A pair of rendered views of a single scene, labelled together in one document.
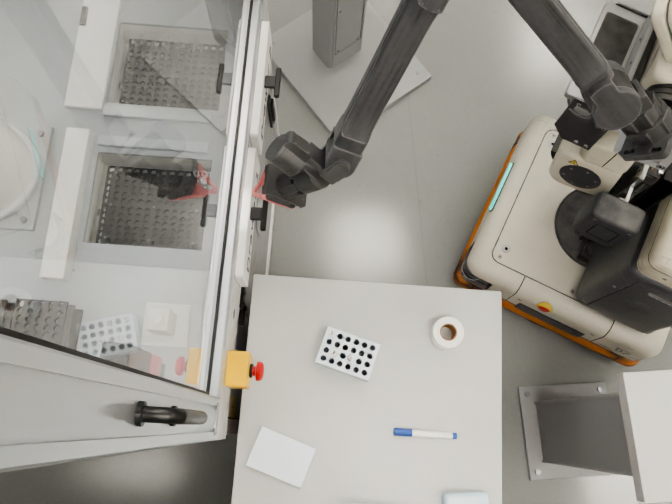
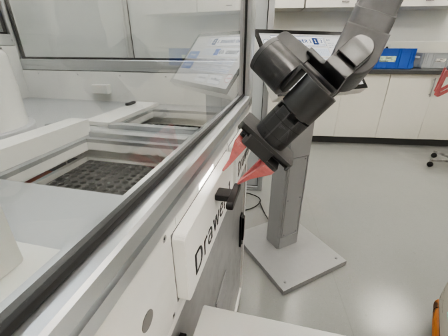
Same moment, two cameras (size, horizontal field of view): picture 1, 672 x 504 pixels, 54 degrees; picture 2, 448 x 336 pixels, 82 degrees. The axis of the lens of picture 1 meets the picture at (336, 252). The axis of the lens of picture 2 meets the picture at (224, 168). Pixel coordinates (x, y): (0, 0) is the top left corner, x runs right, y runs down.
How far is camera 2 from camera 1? 1.12 m
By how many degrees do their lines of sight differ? 51
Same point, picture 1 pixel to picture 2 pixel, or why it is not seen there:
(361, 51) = (297, 243)
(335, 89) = (281, 260)
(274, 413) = not seen: outside the picture
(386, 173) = (325, 323)
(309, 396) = not seen: outside the picture
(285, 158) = (277, 48)
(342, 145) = (359, 20)
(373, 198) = not seen: outside the picture
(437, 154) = (365, 315)
